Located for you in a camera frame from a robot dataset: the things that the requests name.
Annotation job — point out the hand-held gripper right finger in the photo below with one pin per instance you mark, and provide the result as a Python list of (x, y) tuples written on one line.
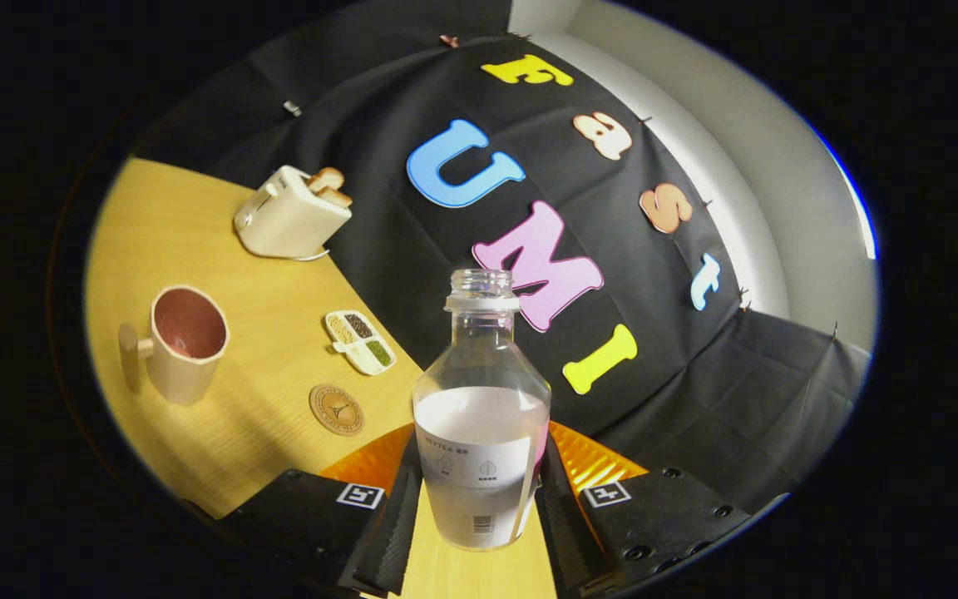
[(566, 532)]

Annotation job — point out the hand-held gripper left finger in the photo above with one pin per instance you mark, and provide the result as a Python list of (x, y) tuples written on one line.
[(392, 532)]

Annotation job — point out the round brown coaster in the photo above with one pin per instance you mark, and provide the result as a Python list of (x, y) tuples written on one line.
[(338, 410)]

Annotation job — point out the clear juice bottle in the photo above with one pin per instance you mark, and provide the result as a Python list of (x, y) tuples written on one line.
[(479, 416)]

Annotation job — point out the black backdrop cloth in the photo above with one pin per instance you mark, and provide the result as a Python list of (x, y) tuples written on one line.
[(654, 374)]

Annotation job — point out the white divided grain tray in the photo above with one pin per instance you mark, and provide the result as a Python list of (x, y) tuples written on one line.
[(360, 341)]

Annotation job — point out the wooden table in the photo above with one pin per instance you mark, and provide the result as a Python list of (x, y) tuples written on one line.
[(221, 433)]

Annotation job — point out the cream white toaster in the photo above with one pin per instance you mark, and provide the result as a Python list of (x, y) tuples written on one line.
[(288, 220)]

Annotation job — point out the toasted bread slice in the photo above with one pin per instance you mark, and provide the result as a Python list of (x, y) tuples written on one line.
[(336, 197), (326, 178)]

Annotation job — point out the silver clip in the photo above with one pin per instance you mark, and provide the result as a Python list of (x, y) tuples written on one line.
[(292, 107)]

